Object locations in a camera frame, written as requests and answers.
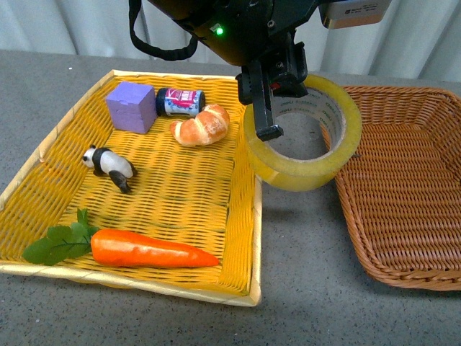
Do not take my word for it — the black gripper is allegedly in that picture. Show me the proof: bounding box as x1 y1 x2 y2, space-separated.
152 1 322 141

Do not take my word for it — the purple foam cube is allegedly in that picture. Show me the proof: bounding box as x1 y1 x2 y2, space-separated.
105 81 157 134

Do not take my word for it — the black cable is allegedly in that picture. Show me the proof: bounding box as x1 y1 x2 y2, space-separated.
128 0 199 61

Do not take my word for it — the grey curtain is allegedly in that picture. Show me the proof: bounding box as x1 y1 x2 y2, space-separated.
1 1 460 82

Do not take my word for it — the yellow tape roll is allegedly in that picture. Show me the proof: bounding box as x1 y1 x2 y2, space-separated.
243 75 362 192

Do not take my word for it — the yellow wicker basket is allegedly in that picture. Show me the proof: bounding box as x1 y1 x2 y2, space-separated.
1 70 262 306

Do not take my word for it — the toy croissant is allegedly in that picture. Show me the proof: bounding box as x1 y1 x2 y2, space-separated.
170 104 230 146

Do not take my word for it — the beige wrist camera box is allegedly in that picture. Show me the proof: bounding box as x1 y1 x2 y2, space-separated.
319 0 391 30

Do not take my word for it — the toy panda figure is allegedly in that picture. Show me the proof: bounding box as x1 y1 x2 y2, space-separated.
82 144 138 194

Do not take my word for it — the brown wicker basket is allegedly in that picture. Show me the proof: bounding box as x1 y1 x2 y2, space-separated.
336 86 460 291

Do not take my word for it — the toy orange carrot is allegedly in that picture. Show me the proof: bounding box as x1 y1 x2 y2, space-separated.
22 208 220 269

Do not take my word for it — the small dark jar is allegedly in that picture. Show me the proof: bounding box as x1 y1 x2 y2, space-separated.
156 88 205 117

